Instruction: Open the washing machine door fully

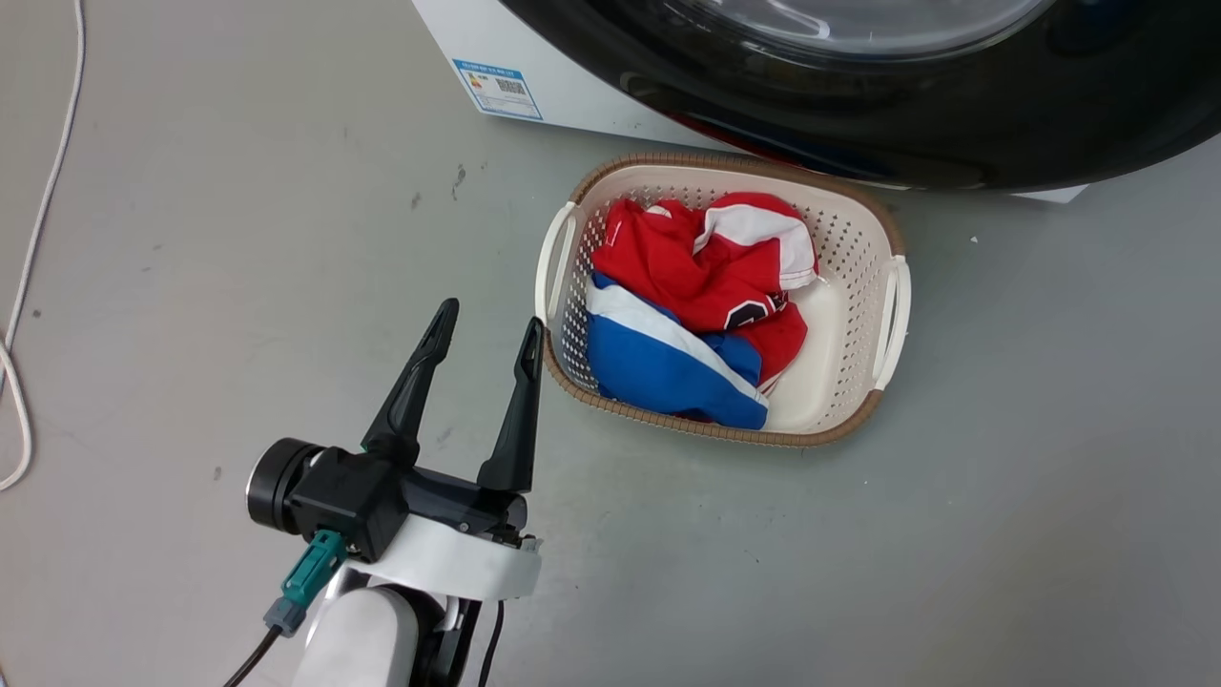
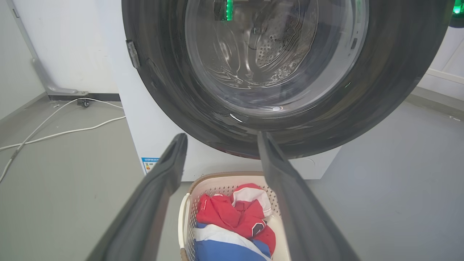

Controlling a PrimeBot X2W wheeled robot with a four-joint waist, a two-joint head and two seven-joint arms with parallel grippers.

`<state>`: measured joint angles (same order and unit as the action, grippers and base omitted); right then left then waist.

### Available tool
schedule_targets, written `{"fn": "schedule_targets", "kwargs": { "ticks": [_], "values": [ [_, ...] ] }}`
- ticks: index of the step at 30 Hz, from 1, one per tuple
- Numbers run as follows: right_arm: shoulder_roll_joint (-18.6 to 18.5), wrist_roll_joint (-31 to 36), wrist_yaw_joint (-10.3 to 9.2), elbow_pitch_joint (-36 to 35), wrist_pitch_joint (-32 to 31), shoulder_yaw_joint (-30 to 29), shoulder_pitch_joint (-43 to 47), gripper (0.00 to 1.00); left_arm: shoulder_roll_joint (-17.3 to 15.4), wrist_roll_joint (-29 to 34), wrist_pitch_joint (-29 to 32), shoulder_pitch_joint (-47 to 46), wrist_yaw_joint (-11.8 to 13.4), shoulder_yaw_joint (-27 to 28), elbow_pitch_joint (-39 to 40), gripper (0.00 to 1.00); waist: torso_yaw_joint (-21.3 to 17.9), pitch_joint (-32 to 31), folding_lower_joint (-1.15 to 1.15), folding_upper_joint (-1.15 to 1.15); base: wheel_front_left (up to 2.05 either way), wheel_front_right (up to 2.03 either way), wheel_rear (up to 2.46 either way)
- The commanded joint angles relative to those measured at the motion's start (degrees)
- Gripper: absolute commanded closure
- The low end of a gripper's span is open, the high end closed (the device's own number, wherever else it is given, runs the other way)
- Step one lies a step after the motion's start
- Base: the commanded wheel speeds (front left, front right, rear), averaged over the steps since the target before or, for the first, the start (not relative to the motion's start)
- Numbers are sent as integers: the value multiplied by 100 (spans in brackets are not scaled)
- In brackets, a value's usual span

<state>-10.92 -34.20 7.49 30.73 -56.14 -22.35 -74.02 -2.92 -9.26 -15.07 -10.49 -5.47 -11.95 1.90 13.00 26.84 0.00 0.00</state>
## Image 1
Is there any red white garment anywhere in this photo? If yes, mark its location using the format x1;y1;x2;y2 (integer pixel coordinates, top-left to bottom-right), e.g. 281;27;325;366
590;192;820;396

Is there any black cable with teal connector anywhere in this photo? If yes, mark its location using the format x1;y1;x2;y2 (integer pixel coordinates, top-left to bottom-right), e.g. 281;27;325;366
223;529;350;687

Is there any white floor cable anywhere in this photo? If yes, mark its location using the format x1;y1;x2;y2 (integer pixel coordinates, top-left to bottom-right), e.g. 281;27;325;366
0;0;88;493

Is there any black round washing machine door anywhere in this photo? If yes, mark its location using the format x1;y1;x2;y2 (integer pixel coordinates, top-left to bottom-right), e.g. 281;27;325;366
496;0;1221;193

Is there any white washing machine body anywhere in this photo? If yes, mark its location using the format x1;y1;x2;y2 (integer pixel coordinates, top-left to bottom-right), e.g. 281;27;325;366
411;0;1089;204

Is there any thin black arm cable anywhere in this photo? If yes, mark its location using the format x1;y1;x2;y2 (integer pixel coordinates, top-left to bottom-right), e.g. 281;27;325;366
476;599;506;687

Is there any cream laundry basket brown rim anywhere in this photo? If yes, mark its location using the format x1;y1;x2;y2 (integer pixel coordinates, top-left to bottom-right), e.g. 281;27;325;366
533;152;913;448

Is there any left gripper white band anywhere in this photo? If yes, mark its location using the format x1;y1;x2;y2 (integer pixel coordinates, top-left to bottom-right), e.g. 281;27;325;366
343;298;547;603

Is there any blue white energy label sticker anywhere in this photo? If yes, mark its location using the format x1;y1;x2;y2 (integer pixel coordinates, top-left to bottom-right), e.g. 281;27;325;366
451;58;544;122

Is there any blue white garment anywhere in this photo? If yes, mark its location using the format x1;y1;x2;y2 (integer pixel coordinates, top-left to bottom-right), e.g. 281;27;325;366
584;272;771;431

